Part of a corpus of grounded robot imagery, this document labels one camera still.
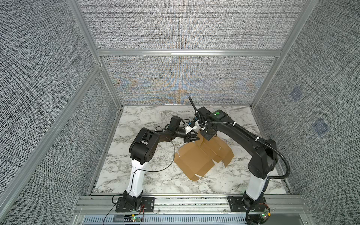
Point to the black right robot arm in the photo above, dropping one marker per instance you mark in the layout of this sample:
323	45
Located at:
263	157

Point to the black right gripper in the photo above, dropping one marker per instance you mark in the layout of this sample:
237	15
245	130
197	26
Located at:
206	137

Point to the brown cardboard box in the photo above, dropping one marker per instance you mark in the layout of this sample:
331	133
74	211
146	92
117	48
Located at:
197	158

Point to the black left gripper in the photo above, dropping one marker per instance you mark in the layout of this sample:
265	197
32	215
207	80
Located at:
189	136

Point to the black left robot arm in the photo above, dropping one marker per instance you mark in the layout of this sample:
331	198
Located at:
143	149

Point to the aluminium enclosure frame bars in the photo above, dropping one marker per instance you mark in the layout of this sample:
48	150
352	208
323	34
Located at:
49	67

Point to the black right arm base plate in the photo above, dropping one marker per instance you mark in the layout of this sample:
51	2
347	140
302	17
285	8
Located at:
241	204

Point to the aluminium front rail frame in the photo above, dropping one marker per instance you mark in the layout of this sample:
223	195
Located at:
188	210

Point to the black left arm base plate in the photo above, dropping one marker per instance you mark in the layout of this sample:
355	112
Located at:
134	205

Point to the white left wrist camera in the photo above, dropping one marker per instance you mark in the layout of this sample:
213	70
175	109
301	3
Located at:
192	125

